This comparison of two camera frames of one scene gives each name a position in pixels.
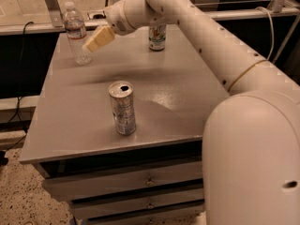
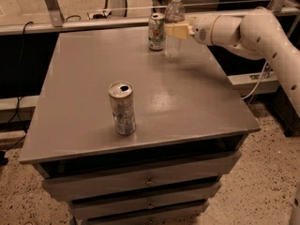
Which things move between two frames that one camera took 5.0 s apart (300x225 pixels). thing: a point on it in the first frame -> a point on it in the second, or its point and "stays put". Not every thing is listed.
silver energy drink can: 123,100 stays put
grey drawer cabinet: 121,136 stays put
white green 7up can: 157,37 stays put
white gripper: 115,19 -> 202,28
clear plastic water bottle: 76,33 -> 174,18
